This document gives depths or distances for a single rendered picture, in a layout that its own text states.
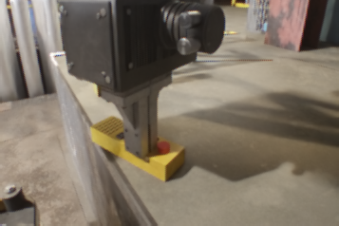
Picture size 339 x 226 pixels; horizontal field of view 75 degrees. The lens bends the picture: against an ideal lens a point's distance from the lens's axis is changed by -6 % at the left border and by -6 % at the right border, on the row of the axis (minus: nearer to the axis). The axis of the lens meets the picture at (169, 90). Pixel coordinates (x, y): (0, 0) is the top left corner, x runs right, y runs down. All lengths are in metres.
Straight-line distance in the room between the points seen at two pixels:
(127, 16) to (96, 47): 0.06
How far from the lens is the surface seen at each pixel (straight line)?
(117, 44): 0.31
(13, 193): 1.06
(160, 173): 0.51
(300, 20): 1.88
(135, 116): 0.46
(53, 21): 2.81
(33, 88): 2.96
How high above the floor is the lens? 1.08
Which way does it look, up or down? 23 degrees down
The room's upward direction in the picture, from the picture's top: 1 degrees clockwise
